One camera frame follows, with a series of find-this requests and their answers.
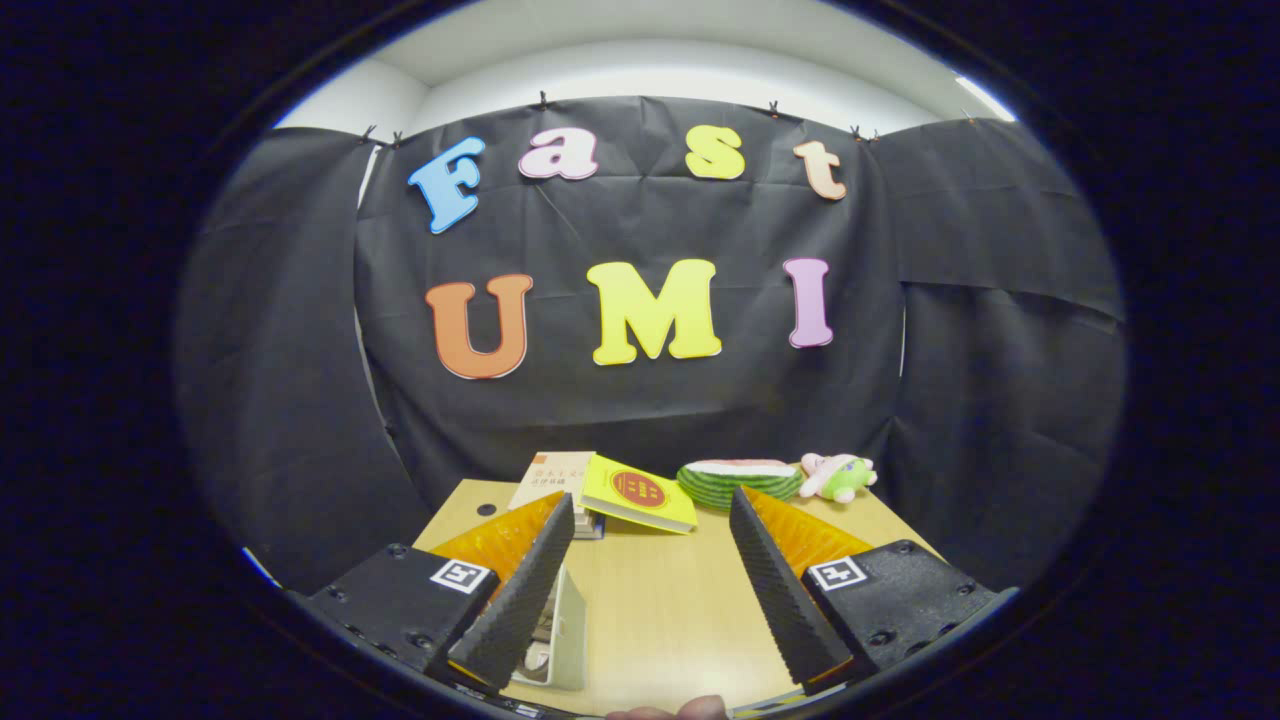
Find ceiling light panel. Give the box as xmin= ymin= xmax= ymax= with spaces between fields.
xmin=955 ymin=75 xmax=1017 ymax=123

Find pink green plush toy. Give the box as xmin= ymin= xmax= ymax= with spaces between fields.
xmin=798 ymin=452 xmax=879 ymax=504

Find cream fabric storage box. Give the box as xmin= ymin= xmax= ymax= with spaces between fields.
xmin=505 ymin=563 xmax=589 ymax=693

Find yellow book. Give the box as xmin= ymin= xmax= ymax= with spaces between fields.
xmin=580 ymin=453 xmax=699 ymax=536

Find beige book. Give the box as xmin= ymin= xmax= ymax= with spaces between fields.
xmin=508 ymin=450 xmax=599 ymax=513

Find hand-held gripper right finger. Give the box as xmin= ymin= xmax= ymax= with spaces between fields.
xmin=728 ymin=486 xmax=1021 ymax=698

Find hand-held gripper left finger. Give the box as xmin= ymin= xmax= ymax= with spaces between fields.
xmin=300 ymin=490 xmax=578 ymax=694

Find watermelon slice plush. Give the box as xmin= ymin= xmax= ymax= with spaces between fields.
xmin=676 ymin=459 xmax=806 ymax=513

